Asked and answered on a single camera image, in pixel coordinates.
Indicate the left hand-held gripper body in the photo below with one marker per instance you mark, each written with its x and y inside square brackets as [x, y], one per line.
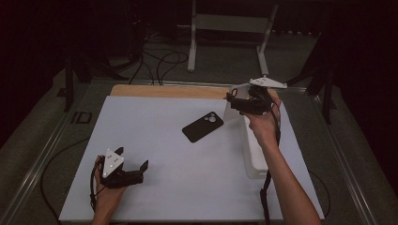
[119, 179]

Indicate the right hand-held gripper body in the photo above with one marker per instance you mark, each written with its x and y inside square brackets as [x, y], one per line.
[256, 103]

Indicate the black phone case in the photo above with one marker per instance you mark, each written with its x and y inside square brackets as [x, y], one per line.
[202, 126]

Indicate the white plastic bin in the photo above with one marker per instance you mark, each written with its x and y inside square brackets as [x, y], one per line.
[255, 156]

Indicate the person's left hand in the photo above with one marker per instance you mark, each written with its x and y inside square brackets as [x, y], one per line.
[108, 198]

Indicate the person's right hand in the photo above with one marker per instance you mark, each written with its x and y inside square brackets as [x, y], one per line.
[264, 128]

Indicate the white table sheet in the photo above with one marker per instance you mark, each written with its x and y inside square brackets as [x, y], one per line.
[175, 175]

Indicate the black stand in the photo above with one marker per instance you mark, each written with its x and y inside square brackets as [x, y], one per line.
[327, 93]
[68, 84]

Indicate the white metal stand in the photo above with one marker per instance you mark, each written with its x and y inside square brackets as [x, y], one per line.
[231, 23]

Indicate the black floor bracket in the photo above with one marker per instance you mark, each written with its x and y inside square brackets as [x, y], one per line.
[82, 117]

